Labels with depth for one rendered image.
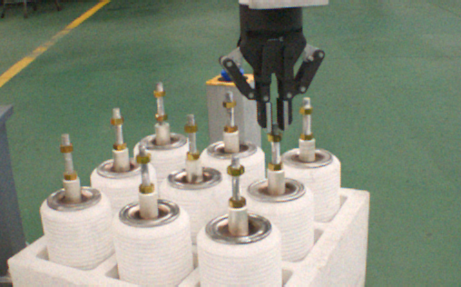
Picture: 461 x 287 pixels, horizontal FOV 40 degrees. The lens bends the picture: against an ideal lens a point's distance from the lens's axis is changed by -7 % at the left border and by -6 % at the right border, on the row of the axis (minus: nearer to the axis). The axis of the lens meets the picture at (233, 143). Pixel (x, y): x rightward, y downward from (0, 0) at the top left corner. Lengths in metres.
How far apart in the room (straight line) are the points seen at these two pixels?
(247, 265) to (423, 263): 0.53
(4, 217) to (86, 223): 0.35
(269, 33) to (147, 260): 0.30
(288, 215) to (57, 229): 0.29
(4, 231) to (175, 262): 0.45
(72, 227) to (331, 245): 0.33
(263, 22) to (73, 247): 0.37
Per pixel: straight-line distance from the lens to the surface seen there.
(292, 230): 0.84
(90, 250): 0.86
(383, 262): 1.20
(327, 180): 0.93
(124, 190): 0.93
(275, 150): 0.83
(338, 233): 0.90
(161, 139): 1.05
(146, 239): 0.78
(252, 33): 0.78
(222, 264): 0.73
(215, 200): 0.88
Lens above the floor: 0.59
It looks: 19 degrees down
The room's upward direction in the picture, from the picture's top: 3 degrees counter-clockwise
